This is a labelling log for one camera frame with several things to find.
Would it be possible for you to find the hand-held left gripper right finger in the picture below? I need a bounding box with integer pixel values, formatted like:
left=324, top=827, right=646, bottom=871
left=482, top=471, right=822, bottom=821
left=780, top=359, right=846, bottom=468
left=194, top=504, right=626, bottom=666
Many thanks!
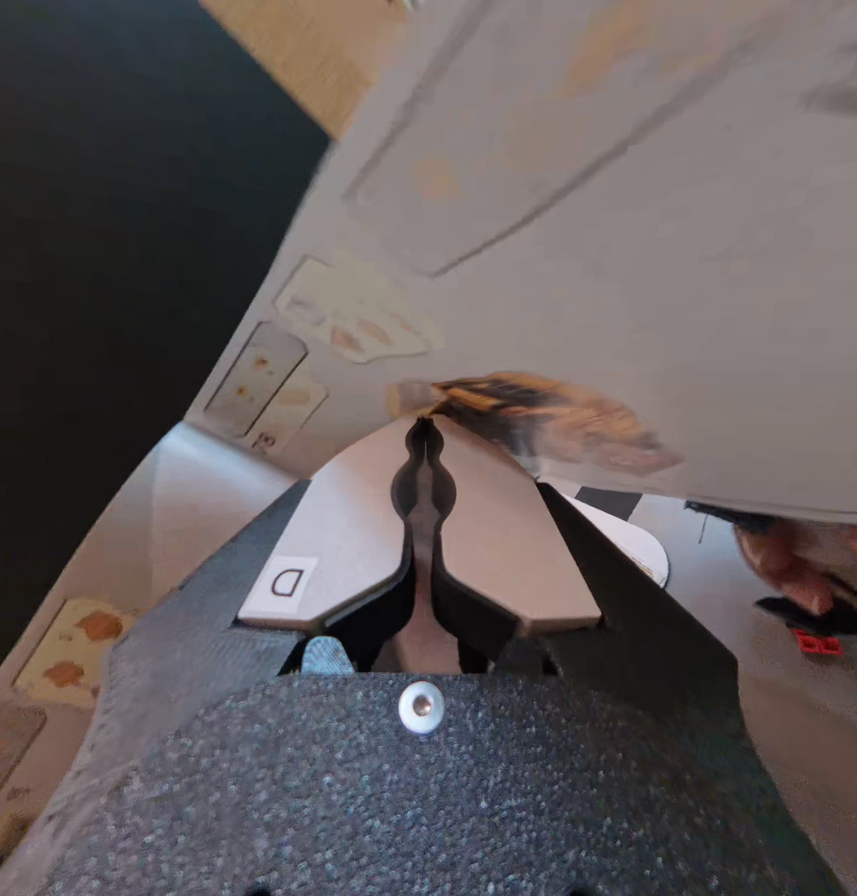
left=428, top=416, right=603, bottom=638

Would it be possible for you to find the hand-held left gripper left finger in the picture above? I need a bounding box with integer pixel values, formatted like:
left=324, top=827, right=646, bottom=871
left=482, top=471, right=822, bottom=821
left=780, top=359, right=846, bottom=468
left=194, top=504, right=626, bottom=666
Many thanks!
left=238, top=416, right=424, bottom=631

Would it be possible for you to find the lego instruction booklet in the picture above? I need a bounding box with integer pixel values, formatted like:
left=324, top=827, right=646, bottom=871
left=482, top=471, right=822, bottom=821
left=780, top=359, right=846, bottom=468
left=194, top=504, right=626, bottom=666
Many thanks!
left=0, top=0, right=857, bottom=872

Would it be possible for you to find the black backdrop panel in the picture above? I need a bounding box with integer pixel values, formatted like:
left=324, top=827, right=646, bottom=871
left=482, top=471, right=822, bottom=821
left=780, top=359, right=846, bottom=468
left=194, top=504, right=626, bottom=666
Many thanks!
left=0, top=0, right=331, bottom=690

